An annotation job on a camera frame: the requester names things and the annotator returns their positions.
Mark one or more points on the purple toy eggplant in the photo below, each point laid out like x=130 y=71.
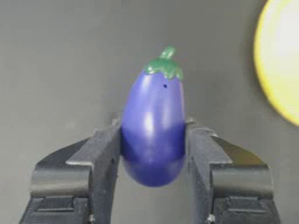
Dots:
x=154 y=131

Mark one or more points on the yellow round plate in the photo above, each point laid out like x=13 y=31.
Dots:
x=282 y=58

